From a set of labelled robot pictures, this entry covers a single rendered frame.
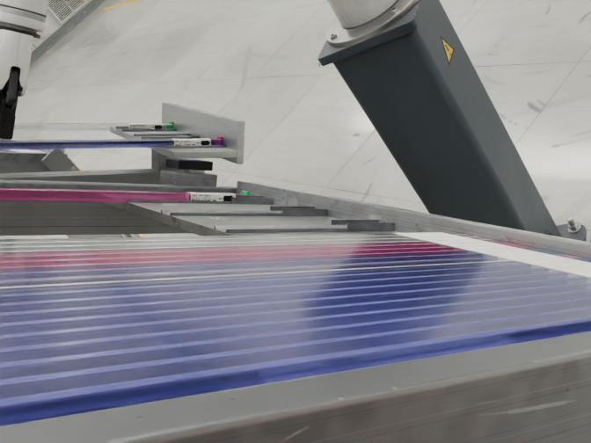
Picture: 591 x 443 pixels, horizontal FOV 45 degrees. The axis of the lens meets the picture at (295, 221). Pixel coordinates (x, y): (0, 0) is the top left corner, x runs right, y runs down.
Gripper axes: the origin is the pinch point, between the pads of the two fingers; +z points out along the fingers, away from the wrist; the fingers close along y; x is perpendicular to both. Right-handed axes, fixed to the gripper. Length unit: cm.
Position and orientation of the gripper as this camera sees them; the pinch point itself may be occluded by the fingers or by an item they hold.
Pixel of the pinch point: (2, 125)
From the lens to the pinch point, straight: 125.8
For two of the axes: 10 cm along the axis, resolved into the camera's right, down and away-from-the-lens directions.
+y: 5.0, 2.2, -8.4
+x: 8.4, 1.0, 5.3
